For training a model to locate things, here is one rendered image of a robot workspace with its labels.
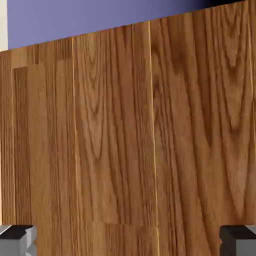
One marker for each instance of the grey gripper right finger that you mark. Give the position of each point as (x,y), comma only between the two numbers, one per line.
(240,240)

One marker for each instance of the cream painted cabinet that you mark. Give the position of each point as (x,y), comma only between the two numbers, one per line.
(3,24)

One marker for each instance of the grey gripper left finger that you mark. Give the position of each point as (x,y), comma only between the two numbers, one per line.
(16,238)

